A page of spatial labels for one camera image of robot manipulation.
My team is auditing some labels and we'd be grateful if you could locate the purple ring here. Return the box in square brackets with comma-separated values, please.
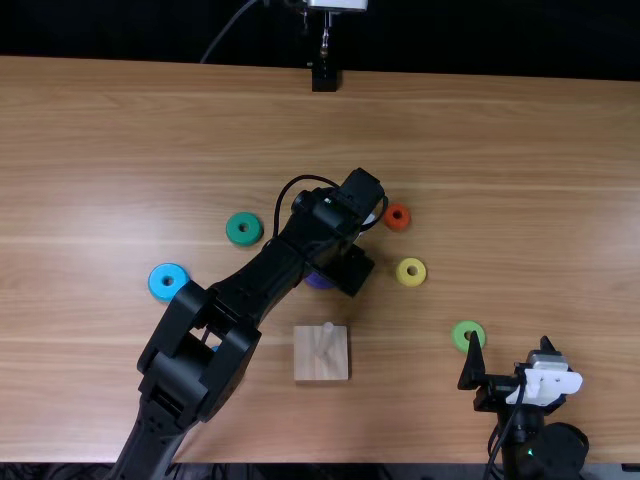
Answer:
[303, 272, 335, 292]

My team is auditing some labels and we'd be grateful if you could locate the orange ring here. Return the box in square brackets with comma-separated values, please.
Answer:
[383, 203, 412, 232]

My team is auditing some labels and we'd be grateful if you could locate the yellow ring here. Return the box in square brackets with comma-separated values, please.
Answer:
[395, 257, 428, 288]

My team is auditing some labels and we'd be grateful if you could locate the light green ring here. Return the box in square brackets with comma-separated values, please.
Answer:
[450, 320, 487, 355]

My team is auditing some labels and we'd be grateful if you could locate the light blue ring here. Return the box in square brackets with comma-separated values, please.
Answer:
[147, 262, 192, 304]

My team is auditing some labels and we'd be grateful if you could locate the wooden peg base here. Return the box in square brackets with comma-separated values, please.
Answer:
[292, 321, 352, 385]

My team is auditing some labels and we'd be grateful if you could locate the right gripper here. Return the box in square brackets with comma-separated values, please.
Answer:
[457, 330, 569, 414]

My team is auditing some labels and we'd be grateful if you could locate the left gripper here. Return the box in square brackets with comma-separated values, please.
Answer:
[312, 233, 377, 300]

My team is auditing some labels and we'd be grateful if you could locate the grey cable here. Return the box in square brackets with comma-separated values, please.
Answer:
[199, 0, 262, 65]

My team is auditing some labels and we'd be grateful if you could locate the black clamp stand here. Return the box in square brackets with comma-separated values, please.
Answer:
[301, 9, 342, 93]

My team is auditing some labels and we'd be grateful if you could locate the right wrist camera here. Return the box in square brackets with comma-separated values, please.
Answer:
[504, 349, 584, 406]

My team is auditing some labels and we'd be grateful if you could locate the grey metal box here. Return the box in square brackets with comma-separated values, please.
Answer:
[305, 0, 370, 12]

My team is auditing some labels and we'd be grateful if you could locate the dark green ring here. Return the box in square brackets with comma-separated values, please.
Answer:
[225, 211, 265, 248]

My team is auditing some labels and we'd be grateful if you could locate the black cable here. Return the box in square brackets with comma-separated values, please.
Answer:
[362, 195, 391, 232]
[272, 174, 346, 246]
[483, 374, 527, 480]

